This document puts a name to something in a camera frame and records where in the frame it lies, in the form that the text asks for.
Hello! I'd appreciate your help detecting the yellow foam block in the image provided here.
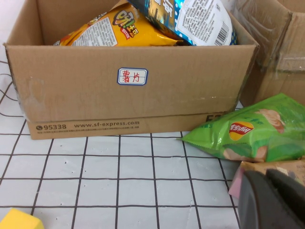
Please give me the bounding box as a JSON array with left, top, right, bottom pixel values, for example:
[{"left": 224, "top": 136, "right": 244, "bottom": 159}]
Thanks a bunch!
[{"left": 0, "top": 208, "right": 45, "bottom": 229}]

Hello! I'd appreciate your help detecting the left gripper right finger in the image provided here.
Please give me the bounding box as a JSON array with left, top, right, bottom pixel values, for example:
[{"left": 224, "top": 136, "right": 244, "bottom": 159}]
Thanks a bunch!
[{"left": 265, "top": 168, "right": 305, "bottom": 222}]

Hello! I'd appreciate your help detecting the yellow orange snack bag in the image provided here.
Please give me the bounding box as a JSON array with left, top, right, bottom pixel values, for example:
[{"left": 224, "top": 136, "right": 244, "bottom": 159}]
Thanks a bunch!
[{"left": 52, "top": 2, "right": 184, "bottom": 47}]

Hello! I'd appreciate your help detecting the brown biscuit pack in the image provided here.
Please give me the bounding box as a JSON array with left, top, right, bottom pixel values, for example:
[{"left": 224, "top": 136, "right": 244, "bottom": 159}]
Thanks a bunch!
[{"left": 239, "top": 159, "right": 305, "bottom": 186}]

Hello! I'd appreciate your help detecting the blue black Vikar chips bag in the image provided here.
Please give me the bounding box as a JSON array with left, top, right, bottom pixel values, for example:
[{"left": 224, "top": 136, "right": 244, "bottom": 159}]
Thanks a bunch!
[{"left": 126, "top": 0, "right": 239, "bottom": 46}]

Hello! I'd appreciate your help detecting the white black grid tablecloth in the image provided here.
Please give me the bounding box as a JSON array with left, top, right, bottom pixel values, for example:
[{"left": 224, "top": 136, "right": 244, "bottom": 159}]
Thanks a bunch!
[{"left": 0, "top": 42, "right": 243, "bottom": 229}]

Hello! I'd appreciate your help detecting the green Lay's chips bag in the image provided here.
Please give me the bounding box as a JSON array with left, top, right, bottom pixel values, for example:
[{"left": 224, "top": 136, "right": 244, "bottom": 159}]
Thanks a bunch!
[{"left": 176, "top": 93, "right": 305, "bottom": 163}]

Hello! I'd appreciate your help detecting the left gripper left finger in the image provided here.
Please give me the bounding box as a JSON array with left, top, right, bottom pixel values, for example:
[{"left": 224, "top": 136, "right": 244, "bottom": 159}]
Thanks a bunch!
[{"left": 238, "top": 169, "right": 305, "bottom": 229}]

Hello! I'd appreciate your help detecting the cardboard box with biscuit label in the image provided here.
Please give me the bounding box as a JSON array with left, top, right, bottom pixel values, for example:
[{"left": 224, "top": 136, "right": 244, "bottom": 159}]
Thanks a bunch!
[{"left": 232, "top": 0, "right": 305, "bottom": 108}]

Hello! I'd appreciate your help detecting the cardboard box with chips label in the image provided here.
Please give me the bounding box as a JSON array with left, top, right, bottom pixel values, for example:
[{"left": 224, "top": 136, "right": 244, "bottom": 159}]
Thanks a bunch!
[{"left": 2, "top": 0, "right": 260, "bottom": 141}]

